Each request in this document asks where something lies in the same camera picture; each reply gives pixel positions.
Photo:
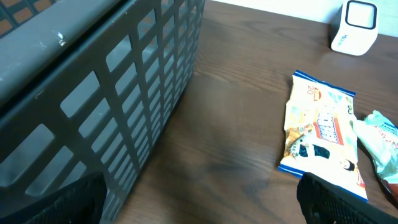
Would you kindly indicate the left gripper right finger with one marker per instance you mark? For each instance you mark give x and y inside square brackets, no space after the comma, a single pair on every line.
[323,202]

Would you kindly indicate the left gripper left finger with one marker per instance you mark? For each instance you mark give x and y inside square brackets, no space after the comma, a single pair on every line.
[80,202]

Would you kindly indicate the yellow snack bag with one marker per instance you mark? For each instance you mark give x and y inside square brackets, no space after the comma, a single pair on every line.
[319,137]

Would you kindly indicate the light green wipes packet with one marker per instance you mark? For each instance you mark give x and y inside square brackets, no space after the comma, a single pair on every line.
[379,136]

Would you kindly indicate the white barcode scanner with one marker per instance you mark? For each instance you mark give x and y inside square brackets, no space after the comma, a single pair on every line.
[354,28]

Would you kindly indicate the grey plastic basket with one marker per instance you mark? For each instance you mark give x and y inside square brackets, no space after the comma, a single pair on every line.
[88,86]

